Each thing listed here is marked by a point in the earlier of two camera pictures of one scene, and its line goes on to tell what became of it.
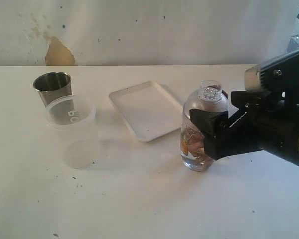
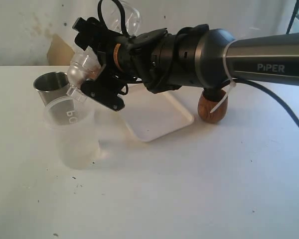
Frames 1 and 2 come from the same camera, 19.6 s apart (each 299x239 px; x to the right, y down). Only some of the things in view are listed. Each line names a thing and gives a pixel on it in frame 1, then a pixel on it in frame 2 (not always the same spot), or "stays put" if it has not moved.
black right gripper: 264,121 to 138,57
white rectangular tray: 150,112 stays put
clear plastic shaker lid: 210,96 to 84,66
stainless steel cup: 53,85 stays put
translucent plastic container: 74,121 stays put
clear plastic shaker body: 193,155 to 112,16
